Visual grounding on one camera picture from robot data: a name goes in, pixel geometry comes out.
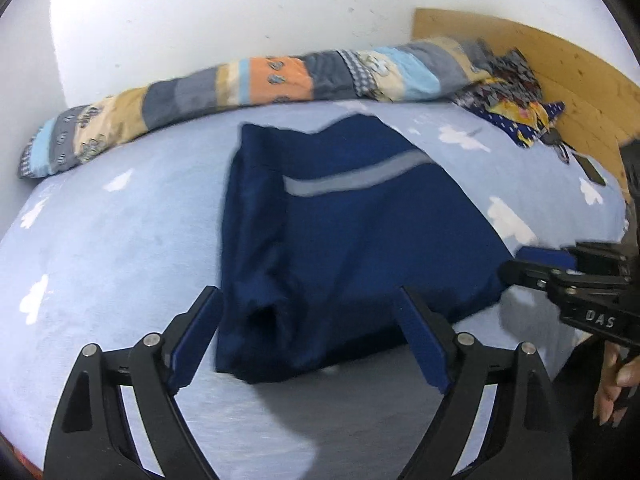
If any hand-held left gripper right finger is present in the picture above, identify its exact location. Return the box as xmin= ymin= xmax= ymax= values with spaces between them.
xmin=395 ymin=286 xmax=573 ymax=480

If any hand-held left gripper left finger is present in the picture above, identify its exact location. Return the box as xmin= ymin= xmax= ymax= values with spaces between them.
xmin=42 ymin=286 xmax=224 ymax=480

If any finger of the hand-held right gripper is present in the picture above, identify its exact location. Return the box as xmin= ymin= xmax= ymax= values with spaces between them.
xmin=517 ymin=246 xmax=578 ymax=267
xmin=497 ymin=259 xmax=563 ymax=293

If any navy blue work jacket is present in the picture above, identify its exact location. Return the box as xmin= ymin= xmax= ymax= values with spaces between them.
xmin=215 ymin=114 xmax=526 ymax=385

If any person's right hand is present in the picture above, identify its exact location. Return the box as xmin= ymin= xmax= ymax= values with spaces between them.
xmin=595 ymin=342 xmax=640 ymax=427

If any dark mobile phone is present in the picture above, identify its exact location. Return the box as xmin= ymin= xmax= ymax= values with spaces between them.
xmin=575 ymin=152 xmax=606 ymax=186

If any bunch of keys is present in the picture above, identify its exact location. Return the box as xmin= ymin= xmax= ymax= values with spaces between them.
xmin=542 ymin=127 xmax=573 ymax=166

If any person's dark clothing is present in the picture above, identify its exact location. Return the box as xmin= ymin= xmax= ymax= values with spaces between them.
xmin=567 ymin=335 xmax=640 ymax=480

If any dark multicoloured patterned cloth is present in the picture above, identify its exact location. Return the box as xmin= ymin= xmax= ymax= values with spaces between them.
xmin=452 ymin=40 xmax=568 ymax=150

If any wooden headboard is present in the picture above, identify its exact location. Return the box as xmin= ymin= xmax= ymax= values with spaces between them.
xmin=414 ymin=7 xmax=640 ymax=191

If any rolled patchwork quilt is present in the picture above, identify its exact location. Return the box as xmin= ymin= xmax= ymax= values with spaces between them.
xmin=19 ymin=36 xmax=501 ymax=180

